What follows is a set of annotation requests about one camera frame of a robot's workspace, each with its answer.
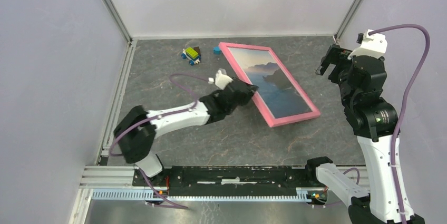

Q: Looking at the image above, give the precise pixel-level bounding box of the mountain landscape photo print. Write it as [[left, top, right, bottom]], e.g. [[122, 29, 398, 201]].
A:
[[229, 47, 312, 118]]

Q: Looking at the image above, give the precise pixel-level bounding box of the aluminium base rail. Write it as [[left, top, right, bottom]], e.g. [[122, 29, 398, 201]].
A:
[[80, 166, 324, 202]]

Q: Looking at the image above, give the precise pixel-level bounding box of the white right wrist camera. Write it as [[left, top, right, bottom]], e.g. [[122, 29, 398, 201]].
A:
[[347, 30, 387, 60]]

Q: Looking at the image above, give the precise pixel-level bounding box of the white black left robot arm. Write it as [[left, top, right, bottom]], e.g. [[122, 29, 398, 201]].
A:
[[109, 77, 259, 186]]

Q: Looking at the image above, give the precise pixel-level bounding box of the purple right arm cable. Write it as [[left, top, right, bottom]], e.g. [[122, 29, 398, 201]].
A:
[[325, 24, 431, 224]]

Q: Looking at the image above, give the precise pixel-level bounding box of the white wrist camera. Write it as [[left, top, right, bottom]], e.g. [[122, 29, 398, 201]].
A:
[[347, 30, 387, 60], [208, 69, 233, 90]]

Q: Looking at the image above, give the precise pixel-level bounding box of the blue green toy car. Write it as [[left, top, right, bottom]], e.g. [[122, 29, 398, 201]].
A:
[[181, 47, 201, 65]]

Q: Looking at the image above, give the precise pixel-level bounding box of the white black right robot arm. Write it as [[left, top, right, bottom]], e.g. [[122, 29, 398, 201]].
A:
[[304, 44, 424, 223]]

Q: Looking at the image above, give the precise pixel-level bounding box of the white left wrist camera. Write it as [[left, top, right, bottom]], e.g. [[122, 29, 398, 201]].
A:
[[208, 69, 233, 90]]

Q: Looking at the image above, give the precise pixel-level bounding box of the pink wooden picture frame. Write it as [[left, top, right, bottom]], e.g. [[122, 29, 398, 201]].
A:
[[219, 42, 321, 128]]

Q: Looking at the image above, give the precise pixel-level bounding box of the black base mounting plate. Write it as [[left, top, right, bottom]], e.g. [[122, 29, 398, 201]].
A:
[[148, 165, 324, 197]]

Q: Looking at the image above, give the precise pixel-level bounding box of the blue grey toy block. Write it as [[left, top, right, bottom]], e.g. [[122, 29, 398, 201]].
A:
[[213, 46, 221, 55]]

